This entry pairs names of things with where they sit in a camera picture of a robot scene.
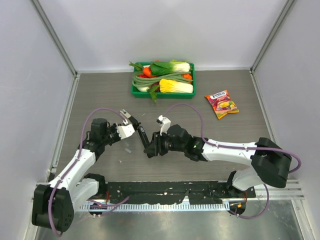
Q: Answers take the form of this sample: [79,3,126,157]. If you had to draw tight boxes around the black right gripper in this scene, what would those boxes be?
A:
[144,130,186,157]

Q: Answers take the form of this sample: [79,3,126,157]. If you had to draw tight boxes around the black deli stapler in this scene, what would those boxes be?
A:
[137,125,150,149]

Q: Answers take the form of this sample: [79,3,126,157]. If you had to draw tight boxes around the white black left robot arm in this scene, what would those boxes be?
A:
[31,116,146,234]

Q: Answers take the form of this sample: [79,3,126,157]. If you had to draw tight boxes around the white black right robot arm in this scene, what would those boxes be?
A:
[144,124,292,198]

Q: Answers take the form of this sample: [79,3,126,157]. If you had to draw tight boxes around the toy green long beans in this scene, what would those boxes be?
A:
[132,70,196,88]

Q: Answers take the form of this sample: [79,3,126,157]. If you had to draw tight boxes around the toy yellow napa cabbage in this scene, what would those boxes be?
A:
[159,78,194,94]

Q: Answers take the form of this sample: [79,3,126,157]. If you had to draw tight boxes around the toy orange carrot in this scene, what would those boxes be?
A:
[142,67,152,78]

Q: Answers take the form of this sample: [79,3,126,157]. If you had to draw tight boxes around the green plastic tray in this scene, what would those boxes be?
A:
[129,60,197,102]

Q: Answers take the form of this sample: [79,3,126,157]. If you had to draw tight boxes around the toy bok choy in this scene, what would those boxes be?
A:
[149,61,191,76]

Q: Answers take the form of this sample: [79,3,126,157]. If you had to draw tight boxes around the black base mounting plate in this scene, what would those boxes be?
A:
[107,181,256,205]

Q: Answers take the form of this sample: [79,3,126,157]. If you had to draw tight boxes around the Fox's candy bag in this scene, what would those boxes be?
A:
[204,90,240,120]

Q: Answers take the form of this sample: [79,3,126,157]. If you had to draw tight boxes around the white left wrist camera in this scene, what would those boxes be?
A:
[119,109,132,124]

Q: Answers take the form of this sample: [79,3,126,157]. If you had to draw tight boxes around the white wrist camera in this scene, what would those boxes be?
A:
[156,115,171,136]
[119,109,132,124]

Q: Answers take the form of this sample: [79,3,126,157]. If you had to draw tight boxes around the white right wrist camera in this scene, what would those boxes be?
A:
[156,115,171,136]

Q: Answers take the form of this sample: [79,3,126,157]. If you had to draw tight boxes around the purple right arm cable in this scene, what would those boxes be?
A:
[163,102,302,219]

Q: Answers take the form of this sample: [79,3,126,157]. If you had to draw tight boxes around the aluminium frame rail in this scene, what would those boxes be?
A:
[31,179,305,212]

